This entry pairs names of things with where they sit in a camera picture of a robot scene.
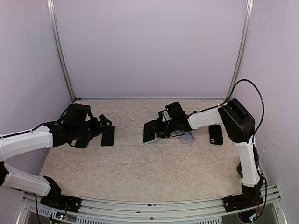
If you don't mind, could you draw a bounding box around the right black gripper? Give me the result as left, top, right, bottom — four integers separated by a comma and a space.
147, 117, 178, 138

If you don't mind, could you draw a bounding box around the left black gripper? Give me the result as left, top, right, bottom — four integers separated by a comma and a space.
71, 114, 112, 142

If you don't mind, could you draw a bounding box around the black phone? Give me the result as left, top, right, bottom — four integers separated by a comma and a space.
75, 139, 89, 148
101, 126, 115, 147
142, 122, 157, 143

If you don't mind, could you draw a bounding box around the light blue phone case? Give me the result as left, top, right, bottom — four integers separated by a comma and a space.
142, 121, 157, 145

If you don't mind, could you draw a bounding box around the lilac phone case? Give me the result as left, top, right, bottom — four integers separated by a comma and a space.
176, 130, 195, 144

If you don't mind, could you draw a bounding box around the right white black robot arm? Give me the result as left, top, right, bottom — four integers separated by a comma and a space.
142, 98, 263, 212

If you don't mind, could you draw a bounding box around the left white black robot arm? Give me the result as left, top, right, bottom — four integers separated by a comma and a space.
0, 103, 112, 213

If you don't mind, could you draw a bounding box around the black phone case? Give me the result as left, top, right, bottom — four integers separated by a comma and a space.
208, 124, 223, 146

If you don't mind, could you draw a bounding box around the black cup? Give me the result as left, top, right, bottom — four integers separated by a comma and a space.
237, 162, 242, 176

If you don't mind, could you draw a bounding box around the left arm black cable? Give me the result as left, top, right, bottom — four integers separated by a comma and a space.
0, 121, 68, 224

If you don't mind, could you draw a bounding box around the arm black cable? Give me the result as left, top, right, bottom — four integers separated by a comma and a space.
168, 79, 268, 210
0, 121, 68, 224

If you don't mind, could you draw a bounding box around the front aluminium rail base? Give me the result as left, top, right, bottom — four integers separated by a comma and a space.
16, 185, 289, 224

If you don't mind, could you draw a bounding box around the right aluminium frame post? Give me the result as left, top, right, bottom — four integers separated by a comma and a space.
226, 0, 254, 99

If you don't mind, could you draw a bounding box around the aluminium frame post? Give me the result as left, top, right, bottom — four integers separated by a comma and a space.
226, 0, 254, 99
47, 0, 76, 103

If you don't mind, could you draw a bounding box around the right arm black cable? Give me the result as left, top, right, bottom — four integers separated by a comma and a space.
168, 79, 268, 210

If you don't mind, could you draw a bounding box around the left aluminium frame post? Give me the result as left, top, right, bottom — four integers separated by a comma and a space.
47, 0, 76, 103

